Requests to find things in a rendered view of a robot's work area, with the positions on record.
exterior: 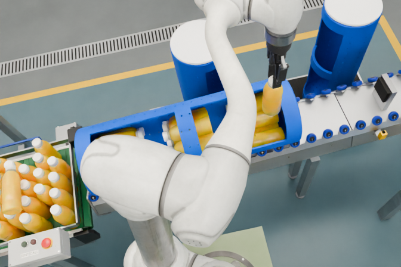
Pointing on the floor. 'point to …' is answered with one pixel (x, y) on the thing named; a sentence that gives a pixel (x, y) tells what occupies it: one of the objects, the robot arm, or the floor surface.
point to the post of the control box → (73, 263)
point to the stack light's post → (11, 130)
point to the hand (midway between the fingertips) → (274, 75)
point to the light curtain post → (391, 207)
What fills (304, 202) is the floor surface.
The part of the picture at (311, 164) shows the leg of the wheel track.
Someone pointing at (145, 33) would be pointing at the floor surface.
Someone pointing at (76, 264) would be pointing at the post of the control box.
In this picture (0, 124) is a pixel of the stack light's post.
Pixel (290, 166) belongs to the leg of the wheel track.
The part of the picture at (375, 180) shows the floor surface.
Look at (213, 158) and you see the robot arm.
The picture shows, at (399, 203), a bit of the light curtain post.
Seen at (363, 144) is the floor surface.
